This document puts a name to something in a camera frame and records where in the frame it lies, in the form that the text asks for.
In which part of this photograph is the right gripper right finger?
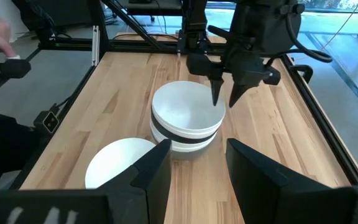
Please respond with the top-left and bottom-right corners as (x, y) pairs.
(226, 138), (358, 224)

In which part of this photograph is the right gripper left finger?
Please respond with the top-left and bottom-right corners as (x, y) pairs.
(0, 138), (173, 224)

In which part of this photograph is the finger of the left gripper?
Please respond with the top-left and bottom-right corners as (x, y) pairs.
(209, 79), (224, 106)
(228, 82), (254, 108)

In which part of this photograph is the white bowl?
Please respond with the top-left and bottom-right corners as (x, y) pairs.
(150, 105), (225, 140)
(151, 80), (226, 131)
(149, 123), (219, 152)
(85, 138), (157, 190)

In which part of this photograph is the black bowl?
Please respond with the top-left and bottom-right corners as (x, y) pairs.
(150, 111), (219, 145)

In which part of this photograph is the person's leg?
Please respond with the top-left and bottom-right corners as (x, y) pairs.
(0, 111), (43, 191)

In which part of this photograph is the black handheld controller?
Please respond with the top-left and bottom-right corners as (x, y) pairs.
(0, 34), (32, 85)

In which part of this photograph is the black cabinet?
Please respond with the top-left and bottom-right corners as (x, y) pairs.
(11, 0), (93, 30)

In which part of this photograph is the black frame clamp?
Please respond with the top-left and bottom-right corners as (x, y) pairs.
(289, 64), (314, 84)

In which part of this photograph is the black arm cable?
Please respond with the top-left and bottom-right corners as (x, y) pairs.
(264, 12), (334, 68)

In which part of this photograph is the black aluminium table frame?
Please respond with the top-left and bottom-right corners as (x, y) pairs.
(9, 0), (358, 190)

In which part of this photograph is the small black camera box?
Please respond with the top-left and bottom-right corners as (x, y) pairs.
(33, 110), (60, 134)

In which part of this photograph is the yellow cable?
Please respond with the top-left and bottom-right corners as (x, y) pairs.
(320, 0), (358, 52)

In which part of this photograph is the silver frame bracket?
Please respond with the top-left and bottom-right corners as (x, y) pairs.
(91, 25), (101, 67)

